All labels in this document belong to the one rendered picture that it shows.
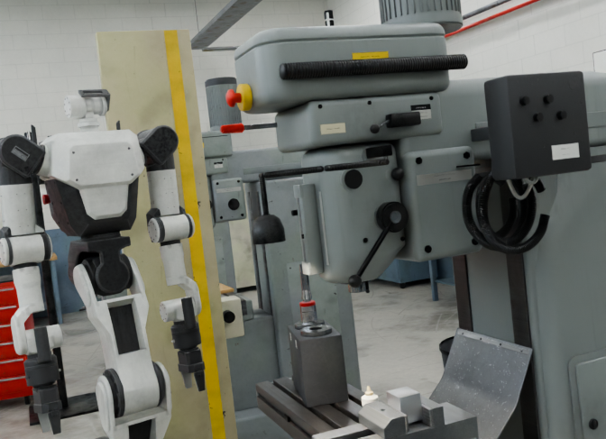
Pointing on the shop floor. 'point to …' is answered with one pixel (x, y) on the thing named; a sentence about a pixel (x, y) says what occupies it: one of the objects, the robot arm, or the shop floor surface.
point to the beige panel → (176, 46)
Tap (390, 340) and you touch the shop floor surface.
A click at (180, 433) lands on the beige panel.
